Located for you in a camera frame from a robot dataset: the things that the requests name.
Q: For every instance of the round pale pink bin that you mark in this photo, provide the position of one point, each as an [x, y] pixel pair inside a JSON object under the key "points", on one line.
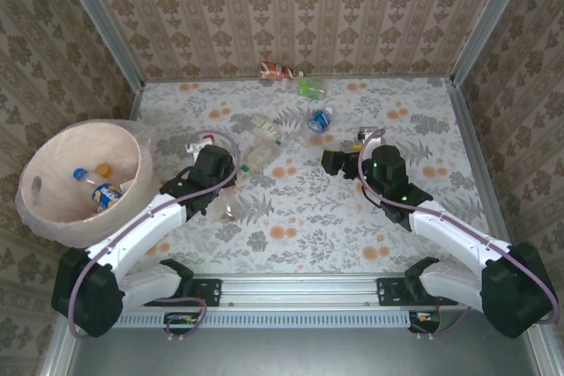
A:
{"points": [[57, 147]]}

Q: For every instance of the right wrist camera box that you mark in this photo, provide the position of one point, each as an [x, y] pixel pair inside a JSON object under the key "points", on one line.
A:
{"points": [[365, 134]]}

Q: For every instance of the brown label plastic bottle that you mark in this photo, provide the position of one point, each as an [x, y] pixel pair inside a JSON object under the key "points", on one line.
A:
{"points": [[275, 71]]}

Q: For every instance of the red cap cola bottle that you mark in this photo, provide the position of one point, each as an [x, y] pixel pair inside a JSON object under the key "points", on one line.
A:
{"points": [[231, 206]]}

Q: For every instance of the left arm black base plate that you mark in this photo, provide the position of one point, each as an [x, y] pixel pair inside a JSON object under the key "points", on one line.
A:
{"points": [[209, 292]]}

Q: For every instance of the floral patterned table cover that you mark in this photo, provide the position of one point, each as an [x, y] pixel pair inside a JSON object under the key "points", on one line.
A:
{"points": [[308, 244]]}

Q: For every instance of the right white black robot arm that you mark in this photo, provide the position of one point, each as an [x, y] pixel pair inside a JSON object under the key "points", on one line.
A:
{"points": [[454, 235]]}

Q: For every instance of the aluminium frame post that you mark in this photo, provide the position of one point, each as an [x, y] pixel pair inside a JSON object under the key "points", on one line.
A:
{"points": [[489, 19], [101, 24]]}

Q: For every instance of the left aluminium frame post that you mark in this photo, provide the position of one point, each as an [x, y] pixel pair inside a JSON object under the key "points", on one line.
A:
{"points": [[101, 24]]}

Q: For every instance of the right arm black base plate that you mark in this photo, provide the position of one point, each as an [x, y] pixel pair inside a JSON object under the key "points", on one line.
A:
{"points": [[390, 292]]}

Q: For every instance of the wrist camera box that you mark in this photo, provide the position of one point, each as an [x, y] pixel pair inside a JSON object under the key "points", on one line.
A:
{"points": [[196, 149], [365, 134]]}

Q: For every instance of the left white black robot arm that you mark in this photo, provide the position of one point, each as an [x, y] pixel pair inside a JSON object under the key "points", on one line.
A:
{"points": [[141, 230]]}

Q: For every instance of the right aluminium frame post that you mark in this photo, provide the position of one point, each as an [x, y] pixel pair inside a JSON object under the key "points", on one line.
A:
{"points": [[489, 19]]}

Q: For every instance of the small blue label water bottle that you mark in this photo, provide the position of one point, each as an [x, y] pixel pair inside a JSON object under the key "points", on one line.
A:
{"points": [[318, 121]]}

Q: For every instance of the small bottle green cap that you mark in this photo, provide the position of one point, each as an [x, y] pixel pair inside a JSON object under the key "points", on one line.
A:
{"points": [[245, 168]]}

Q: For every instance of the large crushed clear bottle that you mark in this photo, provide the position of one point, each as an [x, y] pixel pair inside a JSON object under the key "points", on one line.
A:
{"points": [[264, 153]]}

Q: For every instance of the Pepsi bottle blue cap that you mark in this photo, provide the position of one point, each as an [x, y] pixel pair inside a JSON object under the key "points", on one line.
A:
{"points": [[106, 194]]}

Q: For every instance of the orange label plastic bottle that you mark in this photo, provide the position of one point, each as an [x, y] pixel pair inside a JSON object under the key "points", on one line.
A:
{"points": [[104, 169]]}

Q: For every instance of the right aluminium table side rail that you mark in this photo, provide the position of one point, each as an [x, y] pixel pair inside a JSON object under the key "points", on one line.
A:
{"points": [[478, 151]]}

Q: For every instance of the grey metal front panel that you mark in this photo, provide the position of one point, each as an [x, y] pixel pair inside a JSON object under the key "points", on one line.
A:
{"points": [[286, 354]]}

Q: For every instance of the aluminium mounting rail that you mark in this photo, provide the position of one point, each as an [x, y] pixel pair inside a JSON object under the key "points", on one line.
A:
{"points": [[299, 290]]}

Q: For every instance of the pink plastic basket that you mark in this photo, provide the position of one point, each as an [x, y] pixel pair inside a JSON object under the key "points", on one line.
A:
{"points": [[143, 136]]}

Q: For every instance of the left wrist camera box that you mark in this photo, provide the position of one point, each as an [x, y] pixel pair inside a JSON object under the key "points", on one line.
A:
{"points": [[196, 149]]}

